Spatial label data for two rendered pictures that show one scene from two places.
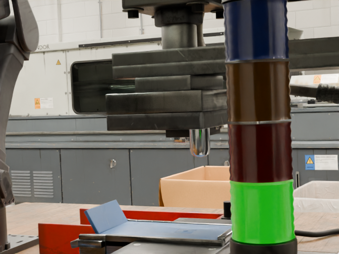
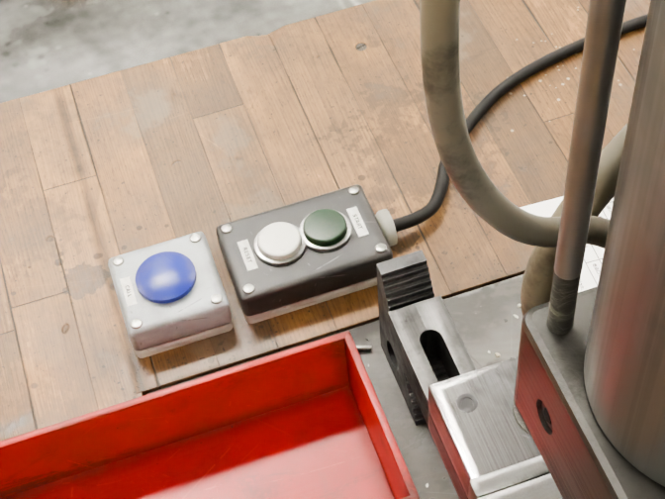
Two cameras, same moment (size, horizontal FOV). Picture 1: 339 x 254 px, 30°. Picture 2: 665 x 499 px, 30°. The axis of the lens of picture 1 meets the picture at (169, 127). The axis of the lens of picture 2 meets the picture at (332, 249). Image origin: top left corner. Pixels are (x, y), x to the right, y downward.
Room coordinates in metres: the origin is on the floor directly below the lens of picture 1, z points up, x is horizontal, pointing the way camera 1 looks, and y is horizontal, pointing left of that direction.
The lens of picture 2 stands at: (0.59, 0.18, 1.59)
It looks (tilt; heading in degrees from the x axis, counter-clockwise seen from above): 52 degrees down; 323
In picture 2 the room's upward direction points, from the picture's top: 6 degrees counter-clockwise
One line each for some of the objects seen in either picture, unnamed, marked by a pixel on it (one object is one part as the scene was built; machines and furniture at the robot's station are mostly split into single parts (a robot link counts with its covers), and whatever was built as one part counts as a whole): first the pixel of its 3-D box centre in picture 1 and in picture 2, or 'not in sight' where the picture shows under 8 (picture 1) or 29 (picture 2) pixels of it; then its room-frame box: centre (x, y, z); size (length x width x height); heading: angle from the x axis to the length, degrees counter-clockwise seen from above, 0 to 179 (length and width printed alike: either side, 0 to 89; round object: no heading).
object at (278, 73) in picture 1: (258, 91); not in sight; (0.38, -0.05, 1.14); 0.04 x 0.04 x 0.03
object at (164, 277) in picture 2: not in sight; (166, 281); (1.05, -0.03, 0.93); 0.04 x 0.04 x 0.02
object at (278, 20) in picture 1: (256, 32); not in sight; (0.38, -0.05, 1.17); 0.04 x 0.04 x 0.03
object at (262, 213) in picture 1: (262, 208); not in sight; (0.38, -0.05, 1.07); 0.04 x 0.04 x 0.03
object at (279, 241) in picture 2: not in sight; (280, 247); (1.02, -0.10, 0.93); 0.03 x 0.03 x 0.02
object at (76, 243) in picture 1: (104, 243); not in sight; (0.68, 0.08, 0.98); 0.07 x 0.02 x 0.01; 67
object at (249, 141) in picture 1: (260, 150); not in sight; (0.38, -0.05, 1.10); 0.04 x 0.04 x 0.03
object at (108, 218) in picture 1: (160, 219); not in sight; (0.69, 0.01, 1.00); 0.15 x 0.07 x 0.03; 67
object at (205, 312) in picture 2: not in sight; (173, 304); (1.05, -0.03, 0.90); 0.07 x 0.07 x 0.06; 67
